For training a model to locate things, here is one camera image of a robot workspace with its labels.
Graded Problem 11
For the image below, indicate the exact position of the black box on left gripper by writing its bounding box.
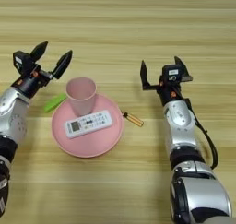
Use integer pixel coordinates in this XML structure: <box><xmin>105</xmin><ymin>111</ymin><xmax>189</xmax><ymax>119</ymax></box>
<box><xmin>12</xmin><ymin>50</ymin><xmax>35</xmax><ymax>77</ymax></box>

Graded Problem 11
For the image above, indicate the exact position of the pink plastic cup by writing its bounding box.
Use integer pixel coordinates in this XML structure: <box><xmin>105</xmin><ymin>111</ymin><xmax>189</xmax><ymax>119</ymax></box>
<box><xmin>65</xmin><ymin>77</ymin><xmax>98</xmax><ymax>117</ymax></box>

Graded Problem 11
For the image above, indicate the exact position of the green rectangular block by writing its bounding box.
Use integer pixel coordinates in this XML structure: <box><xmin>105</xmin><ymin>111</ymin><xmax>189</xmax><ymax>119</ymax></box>
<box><xmin>43</xmin><ymin>93</ymin><xmax>67</xmax><ymax>113</ymax></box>

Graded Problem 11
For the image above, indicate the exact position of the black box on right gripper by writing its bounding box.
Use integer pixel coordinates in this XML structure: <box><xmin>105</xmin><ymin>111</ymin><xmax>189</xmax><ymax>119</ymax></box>
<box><xmin>161</xmin><ymin>64</ymin><xmax>185</xmax><ymax>84</ymax></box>

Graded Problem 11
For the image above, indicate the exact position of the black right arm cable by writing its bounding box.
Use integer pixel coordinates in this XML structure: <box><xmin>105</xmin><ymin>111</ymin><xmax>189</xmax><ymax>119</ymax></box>
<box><xmin>183</xmin><ymin>98</ymin><xmax>219</xmax><ymax>171</ymax></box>

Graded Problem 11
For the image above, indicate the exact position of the white remote control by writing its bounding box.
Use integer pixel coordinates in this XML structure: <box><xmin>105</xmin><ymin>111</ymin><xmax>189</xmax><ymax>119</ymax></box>
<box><xmin>63</xmin><ymin>110</ymin><xmax>114</xmax><ymax>139</ymax></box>

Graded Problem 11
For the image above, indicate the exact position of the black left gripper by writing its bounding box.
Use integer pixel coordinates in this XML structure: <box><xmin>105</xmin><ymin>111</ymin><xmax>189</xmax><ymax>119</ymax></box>
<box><xmin>11</xmin><ymin>41</ymin><xmax>74</xmax><ymax>100</ymax></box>

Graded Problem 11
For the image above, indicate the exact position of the pink round plate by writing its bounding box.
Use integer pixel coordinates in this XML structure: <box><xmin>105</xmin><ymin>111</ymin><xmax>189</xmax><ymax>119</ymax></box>
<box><xmin>51</xmin><ymin>93</ymin><xmax>125</xmax><ymax>159</ymax></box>

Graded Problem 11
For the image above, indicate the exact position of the small golden brown tube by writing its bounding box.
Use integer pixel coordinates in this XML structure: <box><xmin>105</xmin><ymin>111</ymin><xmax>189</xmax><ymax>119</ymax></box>
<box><xmin>121</xmin><ymin>111</ymin><xmax>145</xmax><ymax>128</ymax></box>

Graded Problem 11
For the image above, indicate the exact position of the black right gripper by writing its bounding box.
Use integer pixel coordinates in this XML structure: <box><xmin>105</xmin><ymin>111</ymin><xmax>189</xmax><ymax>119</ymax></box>
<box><xmin>139</xmin><ymin>55</ymin><xmax>194</xmax><ymax>107</ymax></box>

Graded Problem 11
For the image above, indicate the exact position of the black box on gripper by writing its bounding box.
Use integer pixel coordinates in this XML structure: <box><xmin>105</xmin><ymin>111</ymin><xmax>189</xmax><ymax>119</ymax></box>
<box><xmin>12</xmin><ymin>50</ymin><xmax>35</xmax><ymax>77</ymax></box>
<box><xmin>161</xmin><ymin>64</ymin><xmax>185</xmax><ymax>84</ymax></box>

